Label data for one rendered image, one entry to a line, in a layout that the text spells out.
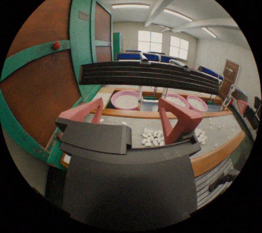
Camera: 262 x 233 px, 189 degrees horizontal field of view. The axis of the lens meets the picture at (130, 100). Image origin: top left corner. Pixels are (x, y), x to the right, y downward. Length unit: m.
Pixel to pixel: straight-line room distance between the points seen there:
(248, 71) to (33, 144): 5.47
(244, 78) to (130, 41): 6.47
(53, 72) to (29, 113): 0.22
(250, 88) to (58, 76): 5.29
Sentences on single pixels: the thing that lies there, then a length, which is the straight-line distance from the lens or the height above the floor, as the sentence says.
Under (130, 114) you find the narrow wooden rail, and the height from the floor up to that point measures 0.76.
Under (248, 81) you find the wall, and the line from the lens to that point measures 4.98.
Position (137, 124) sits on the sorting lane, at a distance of 0.51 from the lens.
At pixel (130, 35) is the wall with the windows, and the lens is 5.32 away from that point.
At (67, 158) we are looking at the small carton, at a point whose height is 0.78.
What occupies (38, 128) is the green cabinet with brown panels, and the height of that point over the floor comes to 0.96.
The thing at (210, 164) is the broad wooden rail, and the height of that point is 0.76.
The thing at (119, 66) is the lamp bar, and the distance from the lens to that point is 0.26.
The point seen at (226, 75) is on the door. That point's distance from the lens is 5.28.
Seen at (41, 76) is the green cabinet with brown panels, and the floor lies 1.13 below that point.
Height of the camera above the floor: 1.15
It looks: 37 degrees down
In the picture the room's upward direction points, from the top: straight up
